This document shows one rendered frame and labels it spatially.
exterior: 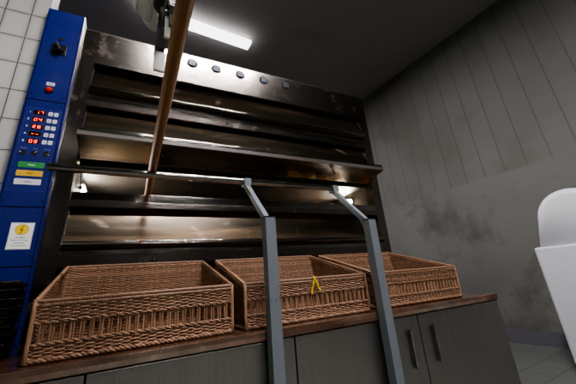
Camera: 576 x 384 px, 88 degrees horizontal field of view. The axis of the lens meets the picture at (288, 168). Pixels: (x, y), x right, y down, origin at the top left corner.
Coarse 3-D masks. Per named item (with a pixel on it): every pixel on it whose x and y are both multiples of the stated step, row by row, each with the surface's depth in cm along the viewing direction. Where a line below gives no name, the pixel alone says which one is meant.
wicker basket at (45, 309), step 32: (64, 288) 117; (96, 288) 121; (128, 288) 126; (160, 288) 131; (192, 288) 98; (224, 288) 103; (32, 320) 78; (64, 320) 81; (96, 320) 116; (128, 320) 120; (160, 320) 125; (192, 320) 95; (224, 320) 99; (32, 352) 76; (64, 352) 79; (96, 352) 81
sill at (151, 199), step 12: (72, 192) 134; (84, 192) 137; (204, 204) 160; (216, 204) 162; (228, 204) 166; (240, 204) 169; (252, 204) 172; (264, 204) 175; (276, 204) 179; (288, 204) 183; (300, 204) 187; (312, 204) 191; (324, 204) 195; (336, 204) 199
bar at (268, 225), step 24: (48, 168) 102; (72, 168) 105; (96, 168) 108; (120, 168) 113; (336, 192) 153; (264, 216) 108; (360, 216) 135; (264, 240) 106; (264, 264) 104; (384, 288) 120; (384, 312) 116; (384, 336) 115
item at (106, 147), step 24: (96, 144) 138; (120, 144) 141; (144, 144) 144; (168, 144) 147; (192, 144) 153; (216, 168) 172; (240, 168) 177; (264, 168) 181; (312, 168) 191; (336, 168) 196; (360, 168) 202
